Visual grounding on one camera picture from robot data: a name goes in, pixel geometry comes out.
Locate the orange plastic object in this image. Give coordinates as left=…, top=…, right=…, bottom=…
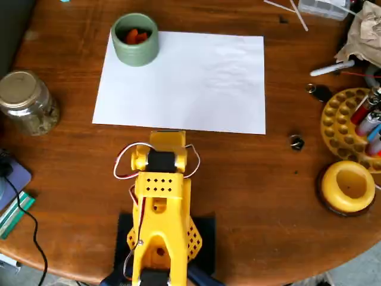
left=124, top=27, right=150, bottom=45

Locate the green ribbed cup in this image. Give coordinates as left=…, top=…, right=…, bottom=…
left=111, top=12, right=160, bottom=67

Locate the white paper sheet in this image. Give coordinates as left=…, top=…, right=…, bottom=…
left=92, top=30, right=267, bottom=135

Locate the black base pad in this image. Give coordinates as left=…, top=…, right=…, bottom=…
left=114, top=211, right=217, bottom=276

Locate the small black metal nut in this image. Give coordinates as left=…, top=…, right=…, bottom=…
left=290, top=134, right=305, bottom=151

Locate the blue clamp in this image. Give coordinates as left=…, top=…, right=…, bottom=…
left=187, top=263, right=224, bottom=286
left=100, top=262, right=136, bottom=286

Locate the black key fob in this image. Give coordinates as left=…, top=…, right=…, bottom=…
left=306, top=83, right=333, bottom=104

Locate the yellow round holed tray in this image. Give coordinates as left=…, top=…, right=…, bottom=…
left=320, top=88, right=381, bottom=173

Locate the yellow round bowl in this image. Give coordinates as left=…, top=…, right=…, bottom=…
left=322, top=160, right=376, bottom=213

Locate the white marker pen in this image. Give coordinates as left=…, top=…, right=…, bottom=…
left=309, top=60, right=357, bottom=77

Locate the white thin stick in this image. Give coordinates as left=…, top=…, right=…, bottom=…
left=289, top=0, right=309, bottom=32
left=263, top=0, right=298, bottom=14

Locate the red lighter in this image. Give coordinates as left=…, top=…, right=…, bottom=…
left=350, top=95, right=370, bottom=125

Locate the glass jar gold lid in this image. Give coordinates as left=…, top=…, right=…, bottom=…
left=0, top=70, right=60, bottom=137

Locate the purple notebook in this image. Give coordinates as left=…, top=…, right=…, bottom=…
left=0, top=154, right=33, bottom=211

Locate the pink lighter silver cap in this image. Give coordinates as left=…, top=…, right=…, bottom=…
left=357, top=111, right=381, bottom=136

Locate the blue lighter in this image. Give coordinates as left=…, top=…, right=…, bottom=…
left=366, top=123, right=381, bottom=144

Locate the clear plastic box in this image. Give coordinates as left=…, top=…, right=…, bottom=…
left=297, top=0, right=352, bottom=21

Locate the black device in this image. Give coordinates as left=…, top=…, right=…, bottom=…
left=0, top=148, right=14, bottom=177

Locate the green book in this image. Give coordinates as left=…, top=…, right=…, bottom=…
left=0, top=190, right=37, bottom=241

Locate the grey tube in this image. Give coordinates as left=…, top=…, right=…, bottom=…
left=364, top=63, right=381, bottom=90

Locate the crumpled brown paper bag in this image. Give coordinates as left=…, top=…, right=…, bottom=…
left=335, top=1, right=381, bottom=68

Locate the dark grey furniture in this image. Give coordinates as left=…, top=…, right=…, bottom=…
left=0, top=0, right=37, bottom=79

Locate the white red servo cable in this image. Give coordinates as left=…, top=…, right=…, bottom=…
left=183, top=144, right=201, bottom=179
left=113, top=142, right=152, bottom=181

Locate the yellow ring-shaped holder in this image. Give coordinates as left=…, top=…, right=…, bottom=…
left=316, top=166, right=377, bottom=218

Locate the black power cable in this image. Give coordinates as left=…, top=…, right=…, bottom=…
left=0, top=175, right=49, bottom=286

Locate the thin red wire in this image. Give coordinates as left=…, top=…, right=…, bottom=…
left=341, top=70, right=381, bottom=79

